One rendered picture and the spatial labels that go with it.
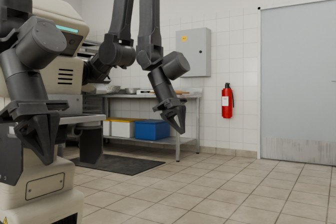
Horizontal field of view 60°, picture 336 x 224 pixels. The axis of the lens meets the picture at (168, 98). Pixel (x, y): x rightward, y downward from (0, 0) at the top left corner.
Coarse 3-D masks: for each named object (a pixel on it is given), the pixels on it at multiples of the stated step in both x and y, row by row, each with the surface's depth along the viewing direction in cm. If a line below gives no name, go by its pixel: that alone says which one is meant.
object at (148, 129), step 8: (144, 120) 437; (152, 120) 437; (160, 120) 437; (136, 128) 426; (144, 128) 419; (152, 128) 413; (160, 128) 424; (168, 128) 445; (136, 136) 426; (144, 136) 419; (152, 136) 413; (160, 136) 424; (168, 136) 447
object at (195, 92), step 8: (176, 88) 456; (184, 88) 449; (192, 88) 442; (200, 88) 436; (88, 96) 456; (96, 96) 447; (104, 96) 439; (112, 96) 431; (120, 96) 423; (128, 96) 416; (136, 96) 409; (144, 96) 402; (152, 96) 395; (184, 96) 387; (192, 96) 408; (200, 96) 431; (176, 120) 380; (104, 136) 451; (112, 136) 451; (176, 136) 380; (176, 144) 380; (176, 152) 380; (176, 160) 380
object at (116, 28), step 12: (120, 0) 92; (132, 0) 94; (120, 12) 92; (120, 24) 92; (108, 36) 92; (120, 36) 92; (108, 48) 92; (120, 48) 92; (132, 48) 98; (108, 60) 92; (132, 60) 98
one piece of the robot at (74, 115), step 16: (48, 96) 80; (64, 96) 85; (80, 96) 90; (64, 112) 85; (80, 112) 90; (96, 112) 90; (0, 128) 71; (64, 128) 86; (80, 128) 84; (96, 128) 85; (0, 144) 71; (16, 144) 67; (80, 144) 93; (96, 144) 89; (0, 160) 71; (16, 160) 67; (80, 160) 93; (96, 160) 89; (0, 176) 71; (16, 176) 67
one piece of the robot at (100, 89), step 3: (96, 84) 100; (99, 84) 102; (102, 84) 103; (96, 87) 99; (99, 87) 101; (102, 87) 102; (81, 90) 103; (93, 90) 100; (96, 90) 99; (99, 90) 100; (102, 90) 101; (105, 90) 102; (96, 93) 100; (99, 93) 101; (102, 93) 102
